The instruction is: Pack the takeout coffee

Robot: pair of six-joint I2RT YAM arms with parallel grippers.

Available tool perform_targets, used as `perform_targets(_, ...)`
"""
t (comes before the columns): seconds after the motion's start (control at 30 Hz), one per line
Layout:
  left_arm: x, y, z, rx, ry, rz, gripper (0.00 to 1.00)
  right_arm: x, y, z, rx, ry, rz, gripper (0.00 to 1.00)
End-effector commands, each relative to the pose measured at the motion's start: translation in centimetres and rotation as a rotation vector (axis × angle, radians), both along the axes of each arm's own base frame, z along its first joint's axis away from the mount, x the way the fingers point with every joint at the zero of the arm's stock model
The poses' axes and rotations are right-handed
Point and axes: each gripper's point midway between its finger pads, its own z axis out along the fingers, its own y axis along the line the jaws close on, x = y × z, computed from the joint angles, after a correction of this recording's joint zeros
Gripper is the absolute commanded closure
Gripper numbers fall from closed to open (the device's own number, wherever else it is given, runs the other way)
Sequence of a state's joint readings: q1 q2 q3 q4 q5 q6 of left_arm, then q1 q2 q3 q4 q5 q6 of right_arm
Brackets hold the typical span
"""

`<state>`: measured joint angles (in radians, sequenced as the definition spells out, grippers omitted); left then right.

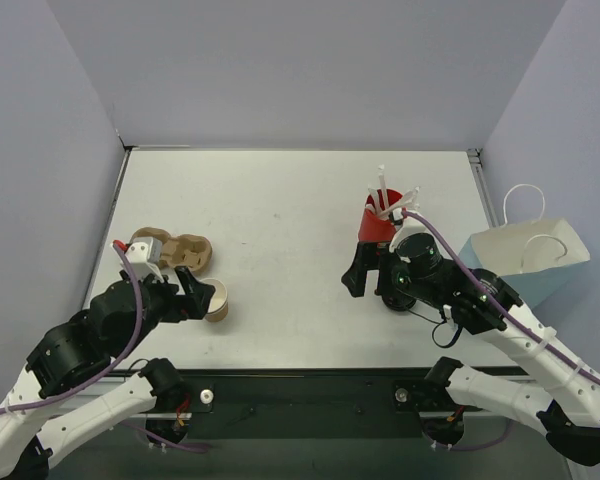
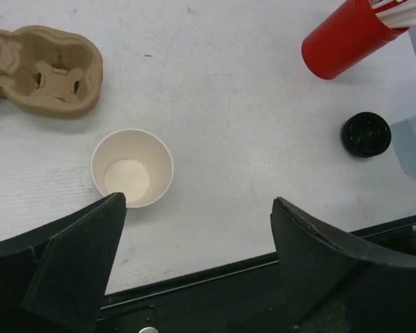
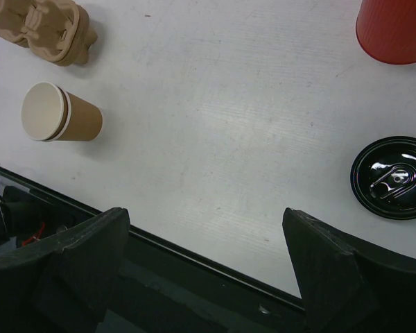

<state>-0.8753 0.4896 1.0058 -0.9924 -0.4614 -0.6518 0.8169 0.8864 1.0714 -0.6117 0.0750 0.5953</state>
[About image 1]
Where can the white wrapped straw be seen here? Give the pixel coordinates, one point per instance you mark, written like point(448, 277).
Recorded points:
point(383, 187)
point(376, 205)
point(408, 199)

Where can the light blue paper bag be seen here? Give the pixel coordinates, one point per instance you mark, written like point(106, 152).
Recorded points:
point(536, 257)

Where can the brown cardboard cup carrier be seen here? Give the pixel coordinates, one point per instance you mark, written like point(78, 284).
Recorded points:
point(192, 251)

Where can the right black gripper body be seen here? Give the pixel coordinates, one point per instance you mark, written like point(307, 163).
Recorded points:
point(376, 259)

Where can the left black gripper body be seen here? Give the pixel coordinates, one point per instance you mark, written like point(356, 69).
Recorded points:
point(175, 292)

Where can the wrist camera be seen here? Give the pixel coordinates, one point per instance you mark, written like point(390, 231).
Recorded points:
point(141, 256)
point(405, 226)

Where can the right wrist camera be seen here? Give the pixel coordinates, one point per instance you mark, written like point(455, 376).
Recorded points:
point(405, 226)

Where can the brown paper coffee cup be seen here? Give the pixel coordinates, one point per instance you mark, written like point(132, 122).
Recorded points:
point(219, 304)

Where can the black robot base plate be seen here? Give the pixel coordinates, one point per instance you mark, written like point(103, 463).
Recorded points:
point(303, 404)

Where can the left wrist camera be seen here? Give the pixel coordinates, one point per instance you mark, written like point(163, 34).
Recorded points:
point(141, 256)

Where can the red straw holder cup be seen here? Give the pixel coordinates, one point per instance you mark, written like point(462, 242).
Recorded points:
point(374, 229)

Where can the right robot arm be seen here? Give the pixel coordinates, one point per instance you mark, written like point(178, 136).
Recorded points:
point(563, 401)

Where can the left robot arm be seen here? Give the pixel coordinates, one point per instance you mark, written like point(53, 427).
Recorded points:
point(34, 433)

